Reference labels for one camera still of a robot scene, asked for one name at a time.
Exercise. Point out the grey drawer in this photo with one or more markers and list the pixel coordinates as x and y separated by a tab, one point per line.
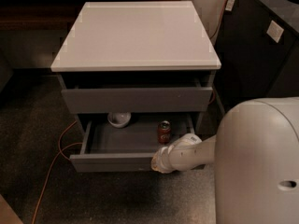
137	99
129	149

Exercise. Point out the white label on bin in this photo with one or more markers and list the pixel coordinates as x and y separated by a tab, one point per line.
275	31

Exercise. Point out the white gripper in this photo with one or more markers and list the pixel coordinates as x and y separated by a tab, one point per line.
164	160

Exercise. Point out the white bowl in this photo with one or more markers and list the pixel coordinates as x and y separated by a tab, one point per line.
119	120

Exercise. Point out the grey cabinet with white top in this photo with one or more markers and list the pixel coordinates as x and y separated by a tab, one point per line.
137	44

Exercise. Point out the black bin cabinet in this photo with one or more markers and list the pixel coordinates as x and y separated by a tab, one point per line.
253	65

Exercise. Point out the wooden board corner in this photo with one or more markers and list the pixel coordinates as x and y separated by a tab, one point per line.
7	215

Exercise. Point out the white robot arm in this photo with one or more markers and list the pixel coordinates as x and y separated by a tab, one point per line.
256	162

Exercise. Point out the red soda can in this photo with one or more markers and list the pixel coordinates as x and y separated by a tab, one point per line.
164	132

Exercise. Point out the grey top drawer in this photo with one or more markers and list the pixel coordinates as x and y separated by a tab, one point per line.
137	99

